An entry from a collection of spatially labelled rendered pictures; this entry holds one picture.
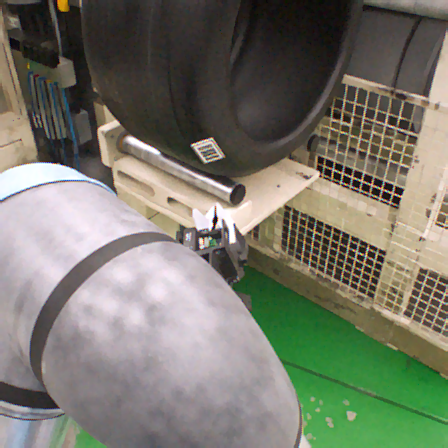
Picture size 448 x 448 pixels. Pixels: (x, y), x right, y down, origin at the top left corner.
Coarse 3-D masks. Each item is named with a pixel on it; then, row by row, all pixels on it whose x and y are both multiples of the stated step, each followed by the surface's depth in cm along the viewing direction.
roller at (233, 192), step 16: (128, 144) 114; (144, 144) 112; (144, 160) 112; (160, 160) 109; (176, 160) 107; (176, 176) 108; (192, 176) 104; (208, 176) 102; (224, 176) 101; (208, 192) 103; (224, 192) 99; (240, 192) 99
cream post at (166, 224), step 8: (104, 104) 126; (112, 120) 127; (120, 192) 142; (128, 200) 141; (136, 200) 138; (136, 208) 140; (144, 208) 137; (152, 208) 139; (144, 216) 139; (152, 216) 141; (160, 216) 143; (160, 224) 145; (168, 224) 148; (176, 224) 151; (168, 232) 150
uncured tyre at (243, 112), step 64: (128, 0) 75; (192, 0) 70; (256, 0) 119; (320, 0) 112; (128, 64) 79; (192, 64) 74; (256, 64) 125; (320, 64) 116; (128, 128) 96; (192, 128) 82; (256, 128) 118
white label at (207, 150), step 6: (210, 138) 84; (192, 144) 85; (198, 144) 85; (204, 144) 85; (210, 144) 85; (216, 144) 85; (198, 150) 86; (204, 150) 86; (210, 150) 86; (216, 150) 87; (198, 156) 88; (204, 156) 88; (210, 156) 88; (216, 156) 88; (222, 156) 88; (204, 162) 89
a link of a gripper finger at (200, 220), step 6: (210, 210) 79; (198, 216) 75; (210, 216) 78; (216, 216) 79; (198, 222) 74; (204, 222) 76; (210, 222) 77; (216, 222) 78; (198, 228) 74; (204, 228) 76; (210, 228) 76
